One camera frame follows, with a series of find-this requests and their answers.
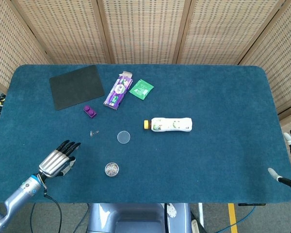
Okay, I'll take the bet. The blue floor cable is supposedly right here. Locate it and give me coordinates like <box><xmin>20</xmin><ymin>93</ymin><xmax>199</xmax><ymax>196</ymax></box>
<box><xmin>229</xmin><ymin>205</ymin><xmax>257</xmax><ymax>233</ymax></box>

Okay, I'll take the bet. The clear round plastic lid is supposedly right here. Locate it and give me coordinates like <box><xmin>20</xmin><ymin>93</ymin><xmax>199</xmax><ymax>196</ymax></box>
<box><xmin>116</xmin><ymin>130</ymin><xmax>131</xmax><ymax>145</ymax></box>

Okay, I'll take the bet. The black rectangular mat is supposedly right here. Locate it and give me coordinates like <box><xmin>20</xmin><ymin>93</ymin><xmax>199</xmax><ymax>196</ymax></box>
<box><xmin>49</xmin><ymin>65</ymin><xmax>105</xmax><ymax>111</ymax></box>

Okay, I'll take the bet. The purple toy building block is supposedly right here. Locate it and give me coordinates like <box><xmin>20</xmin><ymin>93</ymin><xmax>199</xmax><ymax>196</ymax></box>
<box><xmin>83</xmin><ymin>105</ymin><xmax>98</xmax><ymax>119</ymax></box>

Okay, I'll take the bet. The clear round plastic jar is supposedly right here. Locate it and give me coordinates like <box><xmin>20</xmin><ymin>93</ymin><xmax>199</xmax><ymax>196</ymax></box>
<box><xmin>104</xmin><ymin>162</ymin><xmax>120</xmax><ymax>177</ymax></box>

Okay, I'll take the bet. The green foil packet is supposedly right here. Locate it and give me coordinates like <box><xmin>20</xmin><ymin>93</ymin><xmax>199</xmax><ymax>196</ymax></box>
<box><xmin>129</xmin><ymin>79</ymin><xmax>154</xmax><ymax>101</ymax></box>

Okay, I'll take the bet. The grey-blue robot torso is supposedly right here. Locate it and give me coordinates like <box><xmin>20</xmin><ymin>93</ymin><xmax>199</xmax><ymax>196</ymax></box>
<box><xmin>86</xmin><ymin>203</ymin><xmax>193</xmax><ymax>233</ymax></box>

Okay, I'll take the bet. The woven folding screen panel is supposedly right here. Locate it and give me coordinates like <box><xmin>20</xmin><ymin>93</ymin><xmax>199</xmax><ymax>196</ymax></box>
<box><xmin>0</xmin><ymin>0</ymin><xmax>53</xmax><ymax>94</ymax></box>
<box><xmin>239</xmin><ymin>0</ymin><xmax>291</xmax><ymax>133</ymax></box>
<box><xmin>97</xmin><ymin>0</ymin><xmax>192</xmax><ymax>65</ymax></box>
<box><xmin>176</xmin><ymin>0</ymin><xmax>288</xmax><ymax>66</ymax></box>
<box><xmin>11</xmin><ymin>0</ymin><xmax>114</xmax><ymax>65</ymax></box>

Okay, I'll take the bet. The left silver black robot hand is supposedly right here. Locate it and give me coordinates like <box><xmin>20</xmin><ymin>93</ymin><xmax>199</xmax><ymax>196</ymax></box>
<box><xmin>38</xmin><ymin>139</ymin><xmax>81</xmax><ymax>178</ymax></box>

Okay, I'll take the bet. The white-label bottle with yellow cap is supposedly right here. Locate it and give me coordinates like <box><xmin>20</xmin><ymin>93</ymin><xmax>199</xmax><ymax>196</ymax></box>
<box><xmin>143</xmin><ymin>117</ymin><xmax>193</xmax><ymax>133</ymax></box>

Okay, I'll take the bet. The purple carton box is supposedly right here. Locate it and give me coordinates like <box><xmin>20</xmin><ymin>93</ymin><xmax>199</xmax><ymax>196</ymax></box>
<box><xmin>103</xmin><ymin>70</ymin><xmax>134</xmax><ymax>111</ymax></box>

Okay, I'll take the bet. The white table leg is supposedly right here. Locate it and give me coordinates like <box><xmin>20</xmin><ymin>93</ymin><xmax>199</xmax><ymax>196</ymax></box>
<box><xmin>197</xmin><ymin>203</ymin><xmax>204</xmax><ymax>229</ymax></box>

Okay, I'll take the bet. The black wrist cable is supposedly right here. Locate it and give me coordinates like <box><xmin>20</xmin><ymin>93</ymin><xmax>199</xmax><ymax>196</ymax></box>
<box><xmin>43</xmin><ymin>190</ymin><xmax>63</xmax><ymax>233</ymax></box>

